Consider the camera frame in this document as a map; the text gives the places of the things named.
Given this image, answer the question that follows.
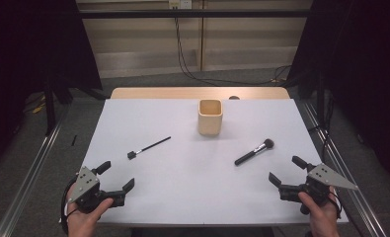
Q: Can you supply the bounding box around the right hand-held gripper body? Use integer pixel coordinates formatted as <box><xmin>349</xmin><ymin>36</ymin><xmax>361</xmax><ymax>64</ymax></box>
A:
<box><xmin>297</xmin><ymin>163</ymin><xmax>359</xmax><ymax>215</ymax></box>

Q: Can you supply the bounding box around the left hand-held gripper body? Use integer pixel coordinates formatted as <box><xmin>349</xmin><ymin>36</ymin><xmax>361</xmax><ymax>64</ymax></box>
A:
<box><xmin>69</xmin><ymin>166</ymin><xmax>116</xmax><ymax>213</ymax></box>

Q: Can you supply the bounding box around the thin black makeup brush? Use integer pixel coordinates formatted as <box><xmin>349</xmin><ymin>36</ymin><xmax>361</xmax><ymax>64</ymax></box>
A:
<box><xmin>126</xmin><ymin>135</ymin><xmax>172</xmax><ymax>161</ymax></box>

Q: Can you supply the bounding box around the black powder makeup brush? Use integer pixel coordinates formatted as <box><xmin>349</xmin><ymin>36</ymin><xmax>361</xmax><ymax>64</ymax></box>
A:
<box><xmin>234</xmin><ymin>137</ymin><xmax>275</xmax><ymax>167</ymax></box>

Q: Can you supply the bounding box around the beige square cup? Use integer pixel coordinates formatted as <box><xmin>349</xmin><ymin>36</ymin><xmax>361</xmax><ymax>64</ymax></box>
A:
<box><xmin>196</xmin><ymin>99</ymin><xmax>224</xmax><ymax>136</ymax></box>

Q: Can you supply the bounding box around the person's right hand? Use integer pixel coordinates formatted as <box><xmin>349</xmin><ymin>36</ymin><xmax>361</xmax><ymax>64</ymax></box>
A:
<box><xmin>297</xmin><ymin>192</ymin><xmax>342</xmax><ymax>237</ymax></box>

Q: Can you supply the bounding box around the person's left hand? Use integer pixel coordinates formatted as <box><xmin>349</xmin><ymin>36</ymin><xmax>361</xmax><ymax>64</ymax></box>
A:
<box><xmin>65</xmin><ymin>185</ymin><xmax>115</xmax><ymax>237</ymax></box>

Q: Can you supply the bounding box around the white table sheet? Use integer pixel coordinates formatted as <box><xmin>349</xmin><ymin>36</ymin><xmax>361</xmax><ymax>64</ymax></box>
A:
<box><xmin>78</xmin><ymin>98</ymin><xmax>350</xmax><ymax>228</ymax></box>

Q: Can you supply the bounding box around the black metal stand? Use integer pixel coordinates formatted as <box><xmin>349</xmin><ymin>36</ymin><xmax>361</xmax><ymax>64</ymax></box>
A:
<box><xmin>315</xmin><ymin>72</ymin><xmax>327</xmax><ymax>129</ymax></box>
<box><xmin>43</xmin><ymin>77</ymin><xmax>57</xmax><ymax>136</ymax></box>

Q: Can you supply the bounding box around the black curtain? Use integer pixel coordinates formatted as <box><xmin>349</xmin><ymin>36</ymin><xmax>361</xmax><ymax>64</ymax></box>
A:
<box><xmin>0</xmin><ymin>0</ymin><xmax>103</xmax><ymax>172</ymax></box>
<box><xmin>285</xmin><ymin>0</ymin><xmax>390</xmax><ymax>189</ymax></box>

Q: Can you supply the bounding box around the black horizontal bar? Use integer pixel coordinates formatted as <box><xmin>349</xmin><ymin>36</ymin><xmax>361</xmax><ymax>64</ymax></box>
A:
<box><xmin>78</xmin><ymin>9</ymin><xmax>312</xmax><ymax>19</ymax></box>

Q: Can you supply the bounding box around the left hand-held gripper cable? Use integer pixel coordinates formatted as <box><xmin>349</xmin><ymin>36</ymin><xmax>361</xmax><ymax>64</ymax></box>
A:
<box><xmin>59</xmin><ymin>176</ymin><xmax>80</xmax><ymax>235</ymax></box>

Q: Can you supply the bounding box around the hand-held gripper cable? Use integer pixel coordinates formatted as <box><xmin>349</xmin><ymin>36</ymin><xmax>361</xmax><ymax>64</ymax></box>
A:
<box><xmin>329</xmin><ymin>191</ymin><xmax>344</xmax><ymax>220</ymax></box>
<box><xmin>59</xmin><ymin>176</ymin><xmax>80</xmax><ymax>235</ymax></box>

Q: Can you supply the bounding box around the right hand-held gripper cable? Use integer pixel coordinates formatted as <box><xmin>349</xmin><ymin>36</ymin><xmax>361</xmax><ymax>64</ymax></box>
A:
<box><xmin>329</xmin><ymin>191</ymin><xmax>344</xmax><ymax>220</ymax></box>

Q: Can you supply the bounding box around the aluminium floor rail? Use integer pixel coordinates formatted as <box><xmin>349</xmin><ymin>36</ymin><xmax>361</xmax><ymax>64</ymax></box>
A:
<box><xmin>300</xmin><ymin>100</ymin><xmax>388</xmax><ymax>237</ymax></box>
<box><xmin>0</xmin><ymin>105</ymin><xmax>72</xmax><ymax>237</ymax></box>

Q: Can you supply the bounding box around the yellow floor cable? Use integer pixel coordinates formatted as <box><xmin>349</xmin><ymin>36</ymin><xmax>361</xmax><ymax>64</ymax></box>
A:
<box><xmin>31</xmin><ymin>95</ymin><xmax>48</xmax><ymax>115</ymax></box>

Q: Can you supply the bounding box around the black wall cable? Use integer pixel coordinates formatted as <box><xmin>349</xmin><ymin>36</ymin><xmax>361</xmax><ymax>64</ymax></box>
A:
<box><xmin>173</xmin><ymin>16</ymin><xmax>292</xmax><ymax>87</ymax></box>

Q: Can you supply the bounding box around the white wall socket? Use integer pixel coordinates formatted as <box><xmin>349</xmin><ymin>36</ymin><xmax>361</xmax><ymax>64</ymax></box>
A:
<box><xmin>168</xmin><ymin>0</ymin><xmax>193</xmax><ymax>10</ymax></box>

